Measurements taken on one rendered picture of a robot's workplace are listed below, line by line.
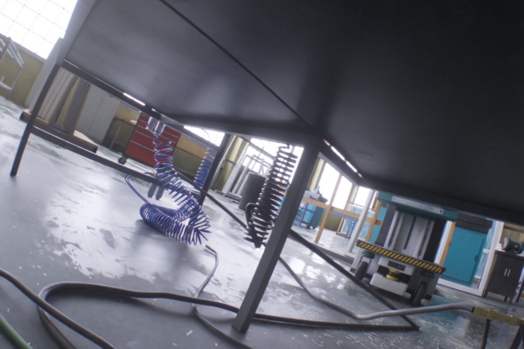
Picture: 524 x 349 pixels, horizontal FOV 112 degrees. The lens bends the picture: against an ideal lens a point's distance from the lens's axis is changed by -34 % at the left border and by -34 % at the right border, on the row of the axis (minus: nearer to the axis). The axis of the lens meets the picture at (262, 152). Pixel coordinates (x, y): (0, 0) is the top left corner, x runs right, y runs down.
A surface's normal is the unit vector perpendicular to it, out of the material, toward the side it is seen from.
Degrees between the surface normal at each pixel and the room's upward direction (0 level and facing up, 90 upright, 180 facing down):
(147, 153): 90
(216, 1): 180
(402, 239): 90
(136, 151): 90
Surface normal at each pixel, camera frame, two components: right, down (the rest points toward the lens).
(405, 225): -0.52, -0.34
